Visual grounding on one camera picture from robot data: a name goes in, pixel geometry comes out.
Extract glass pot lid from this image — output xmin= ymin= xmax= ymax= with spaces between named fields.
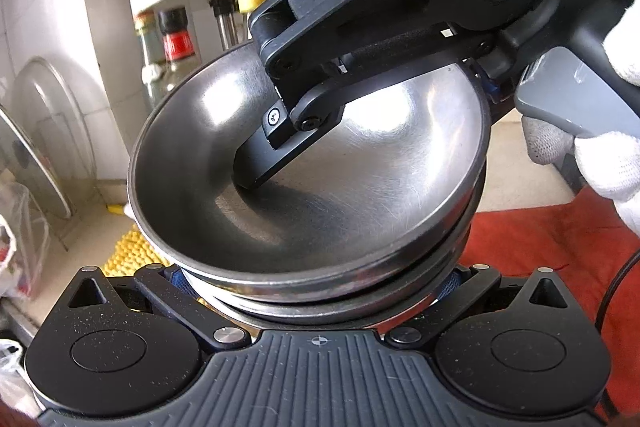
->
xmin=0 ymin=104 xmax=75 ymax=220
xmin=12 ymin=56 xmax=112 ymax=208

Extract yellow chenille mat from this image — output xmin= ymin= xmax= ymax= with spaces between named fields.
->
xmin=101 ymin=228 xmax=168 ymax=279

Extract yellow cap clear bottle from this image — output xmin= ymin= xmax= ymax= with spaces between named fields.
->
xmin=236 ymin=0 xmax=268 ymax=40

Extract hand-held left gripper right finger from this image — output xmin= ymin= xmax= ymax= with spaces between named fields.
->
xmin=385 ymin=264 xmax=576 ymax=352

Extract black cap steel bottle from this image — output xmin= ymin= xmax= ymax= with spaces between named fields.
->
xmin=209 ymin=0 xmax=241 ymax=52

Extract red label sauce bottle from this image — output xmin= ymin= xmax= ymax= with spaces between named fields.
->
xmin=157 ymin=7 xmax=203 ymax=90

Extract stainless steel bowl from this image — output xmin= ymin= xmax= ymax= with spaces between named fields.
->
xmin=180 ymin=157 xmax=488 ymax=334
xmin=127 ymin=42 xmax=493 ymax=303

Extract green glass bottle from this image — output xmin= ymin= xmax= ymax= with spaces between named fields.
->
xmin=134 ymin=9 xmax=168 ymax=105

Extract clear plastic bag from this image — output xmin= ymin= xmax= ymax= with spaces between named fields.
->
xmin=0 ymin=181 xmax=51 ymax=304

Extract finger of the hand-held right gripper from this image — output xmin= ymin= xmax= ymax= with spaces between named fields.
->
xmin=234 ymin=0 xmax=557 ymax=191
xmin=467 ymin=59 xmax=518 ymax=120

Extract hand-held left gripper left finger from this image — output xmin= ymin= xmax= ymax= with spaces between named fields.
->
xmin=67 ymin=264 xmax=251 ymax=354

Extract person's right hand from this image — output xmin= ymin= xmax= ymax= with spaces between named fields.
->
xmin=520 ymin=0 xmax=640 ymax=243

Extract white plastic bag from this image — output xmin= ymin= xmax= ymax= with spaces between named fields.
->
xmin=0 ymin=338 xmax=32 ymax=410

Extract red mat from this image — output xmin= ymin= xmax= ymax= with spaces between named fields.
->
xmin=459 ymin=186 xmax=640 ymax=360

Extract black cable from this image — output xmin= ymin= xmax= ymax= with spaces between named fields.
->
xmin=594 ymin=248 xmax=640 ymax=427

